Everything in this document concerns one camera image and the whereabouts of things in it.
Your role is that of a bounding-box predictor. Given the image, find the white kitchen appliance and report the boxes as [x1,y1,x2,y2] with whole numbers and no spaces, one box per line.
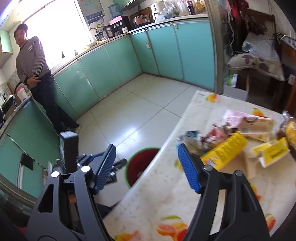
[150,2,166,20]

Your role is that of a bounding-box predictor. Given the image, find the blue water jug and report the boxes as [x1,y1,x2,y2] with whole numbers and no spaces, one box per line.
[108,3,122,19]

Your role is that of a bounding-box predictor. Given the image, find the kitchen window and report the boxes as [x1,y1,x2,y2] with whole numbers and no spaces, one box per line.
[23,0,93,67]

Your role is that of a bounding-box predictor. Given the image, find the dark wooden chair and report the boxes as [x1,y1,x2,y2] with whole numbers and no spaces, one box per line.
[231,8,287,102]

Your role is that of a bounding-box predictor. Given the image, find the red watermelon pattern trash bin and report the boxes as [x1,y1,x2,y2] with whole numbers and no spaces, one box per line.
[125,147,161,188]

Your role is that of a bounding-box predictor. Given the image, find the clear bubble plastic bag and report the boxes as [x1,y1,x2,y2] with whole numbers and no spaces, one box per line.
[242,35,281,64]

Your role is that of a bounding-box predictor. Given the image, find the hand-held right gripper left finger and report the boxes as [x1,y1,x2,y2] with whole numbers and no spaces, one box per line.
[26,144,117,241]

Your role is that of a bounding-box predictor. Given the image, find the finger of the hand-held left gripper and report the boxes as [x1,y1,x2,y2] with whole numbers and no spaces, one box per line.
[112,158,128,172]
[105,171,117,185]

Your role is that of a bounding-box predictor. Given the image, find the pink foil wrapper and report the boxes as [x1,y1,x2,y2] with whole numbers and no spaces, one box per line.
[199,124,234,151]

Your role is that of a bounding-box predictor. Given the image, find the white cable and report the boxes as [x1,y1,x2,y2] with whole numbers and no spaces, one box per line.
[225,9,236,56]

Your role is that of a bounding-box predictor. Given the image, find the white jar red lid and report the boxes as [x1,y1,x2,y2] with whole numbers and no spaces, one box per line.
[15,86,31,102]

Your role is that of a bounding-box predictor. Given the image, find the clear plastic bags bunch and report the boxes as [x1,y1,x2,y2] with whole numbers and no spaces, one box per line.
[159,0,185,18]

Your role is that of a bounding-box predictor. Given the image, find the red hanging garment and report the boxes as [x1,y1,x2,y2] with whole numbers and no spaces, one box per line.
[228,0,249,19]

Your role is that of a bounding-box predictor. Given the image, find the fruit print plastic tablecloth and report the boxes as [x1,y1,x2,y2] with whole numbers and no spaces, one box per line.
[103,90,296,241]

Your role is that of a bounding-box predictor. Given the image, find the yellow snack package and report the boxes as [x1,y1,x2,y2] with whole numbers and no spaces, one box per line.
[194,0,206,14]

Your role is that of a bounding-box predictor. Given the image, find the small yellow paper box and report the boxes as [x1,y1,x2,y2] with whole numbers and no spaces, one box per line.
[251,137,290,168]

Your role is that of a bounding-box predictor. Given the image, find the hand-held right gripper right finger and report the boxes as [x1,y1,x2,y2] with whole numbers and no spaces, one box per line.
[177,143,270,241]

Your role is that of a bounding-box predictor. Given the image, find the grey wall water heater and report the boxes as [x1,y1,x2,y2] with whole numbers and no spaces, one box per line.
[77,0,105,22]

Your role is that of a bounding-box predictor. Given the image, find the pink white carton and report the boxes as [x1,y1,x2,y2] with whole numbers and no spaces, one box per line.
[222,109,274,142]

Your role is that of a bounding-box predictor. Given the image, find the leaf print cushion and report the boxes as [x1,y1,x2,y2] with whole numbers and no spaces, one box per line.
[228,53,286,81]

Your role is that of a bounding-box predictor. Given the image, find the yellow bread package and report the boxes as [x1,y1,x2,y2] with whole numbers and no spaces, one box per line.
[276,111,296,149]

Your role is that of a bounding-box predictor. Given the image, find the small black coffee maker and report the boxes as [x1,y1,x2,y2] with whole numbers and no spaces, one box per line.
[104,25,115,39]

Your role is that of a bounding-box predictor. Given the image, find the pink black water dispenser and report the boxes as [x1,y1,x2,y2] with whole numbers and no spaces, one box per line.
[109,16,132,35]

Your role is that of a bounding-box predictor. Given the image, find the metal sliding door frame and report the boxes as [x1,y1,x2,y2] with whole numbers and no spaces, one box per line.
[205,0,228,95]

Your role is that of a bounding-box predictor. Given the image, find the teal lower kitchen cabinets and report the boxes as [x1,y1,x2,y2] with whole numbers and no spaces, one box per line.
[50,17,216,121]
[0,93,60,200]

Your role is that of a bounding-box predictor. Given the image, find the long yellow drink carton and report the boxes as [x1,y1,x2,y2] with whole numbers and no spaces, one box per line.
[200,131,249,171]

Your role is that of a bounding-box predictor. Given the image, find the green white cardboard box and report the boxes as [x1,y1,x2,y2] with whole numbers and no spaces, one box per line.
[223,74,238,88]

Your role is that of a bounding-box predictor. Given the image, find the pink rice cooker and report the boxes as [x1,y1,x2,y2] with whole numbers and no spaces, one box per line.
[132,14,152,26]

